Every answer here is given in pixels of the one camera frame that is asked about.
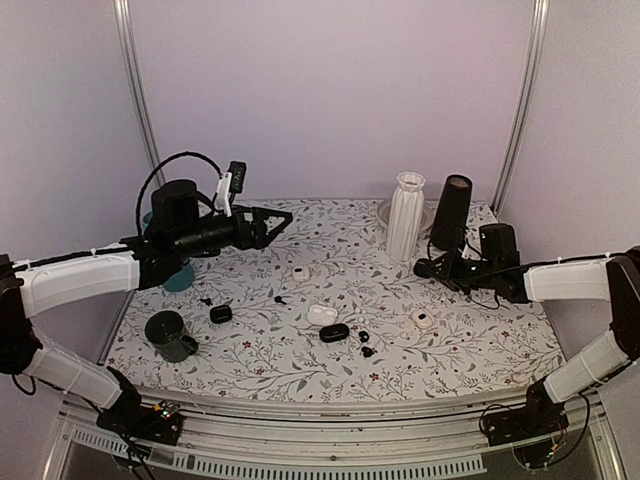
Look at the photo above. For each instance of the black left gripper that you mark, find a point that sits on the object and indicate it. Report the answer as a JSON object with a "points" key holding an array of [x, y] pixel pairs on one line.
{"points": [[259, 238]]}

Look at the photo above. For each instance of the black tapered vase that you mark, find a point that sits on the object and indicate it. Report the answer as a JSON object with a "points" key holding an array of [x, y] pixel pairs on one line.
{"points": [[449, 226]]}

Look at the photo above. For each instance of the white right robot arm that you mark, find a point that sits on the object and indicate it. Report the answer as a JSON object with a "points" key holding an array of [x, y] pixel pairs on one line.
{"points": [[608, 277]]}

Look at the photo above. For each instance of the aluminium corner post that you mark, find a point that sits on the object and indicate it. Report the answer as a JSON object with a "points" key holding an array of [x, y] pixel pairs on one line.
{"points": [[532, 65], [124, 26]]}

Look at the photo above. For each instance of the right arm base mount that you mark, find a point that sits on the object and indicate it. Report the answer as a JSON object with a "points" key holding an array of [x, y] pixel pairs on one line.
{"points": [[540, 415]]}

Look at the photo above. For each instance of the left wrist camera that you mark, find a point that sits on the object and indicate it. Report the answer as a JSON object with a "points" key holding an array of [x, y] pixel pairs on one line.
{"points": [[231, 187]]}

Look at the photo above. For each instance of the white closed earbud case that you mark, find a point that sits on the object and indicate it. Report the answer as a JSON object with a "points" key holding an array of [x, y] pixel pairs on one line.
{"points": [[300, 273]]}

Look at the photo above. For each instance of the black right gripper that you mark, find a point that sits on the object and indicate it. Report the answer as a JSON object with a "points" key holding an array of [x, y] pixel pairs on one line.
{"points": [[449, 269]]}

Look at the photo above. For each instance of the black oval earbud case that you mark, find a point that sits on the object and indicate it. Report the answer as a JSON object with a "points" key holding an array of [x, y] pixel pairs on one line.
{"points": [[334, 333]]}

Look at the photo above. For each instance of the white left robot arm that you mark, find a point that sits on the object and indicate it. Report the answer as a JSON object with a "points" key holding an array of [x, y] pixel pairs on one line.
{"points": [[184, 224]]}

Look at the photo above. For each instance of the left aluminium corner post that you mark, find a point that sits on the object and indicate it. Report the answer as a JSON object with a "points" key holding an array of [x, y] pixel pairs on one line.
{"points": [[124, 26]]}

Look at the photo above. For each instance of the white ribbed vase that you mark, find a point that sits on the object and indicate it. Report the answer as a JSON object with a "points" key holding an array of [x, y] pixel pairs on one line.
{"points": [[405, 216]]}

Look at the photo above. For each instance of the white earbud case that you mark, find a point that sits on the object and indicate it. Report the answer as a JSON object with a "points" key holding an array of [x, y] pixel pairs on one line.
{"points": [[300, 273], [319, 315]]}

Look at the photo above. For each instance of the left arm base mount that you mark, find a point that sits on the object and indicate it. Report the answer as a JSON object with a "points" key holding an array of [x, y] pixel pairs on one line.
{"points": [[161, 423]]}

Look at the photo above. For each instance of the right aluminium corner post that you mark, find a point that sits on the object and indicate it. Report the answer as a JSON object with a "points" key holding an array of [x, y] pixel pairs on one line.
{"points": [[532, 65]]}

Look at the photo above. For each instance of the black square earbud case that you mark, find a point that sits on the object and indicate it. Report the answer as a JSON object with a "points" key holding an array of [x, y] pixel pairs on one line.
{"points": [[220, 314]]}

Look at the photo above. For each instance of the aluminium front rail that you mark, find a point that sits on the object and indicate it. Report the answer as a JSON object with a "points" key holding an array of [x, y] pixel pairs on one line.
{"points": [[418, 439]]}

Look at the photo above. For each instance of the black mug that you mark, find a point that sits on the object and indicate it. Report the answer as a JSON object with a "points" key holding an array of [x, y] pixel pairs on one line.
{"points": [[167, 333]]}

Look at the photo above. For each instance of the teal cup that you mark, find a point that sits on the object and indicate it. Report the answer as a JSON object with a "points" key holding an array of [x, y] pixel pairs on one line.
{"points": [[177, 277]]}

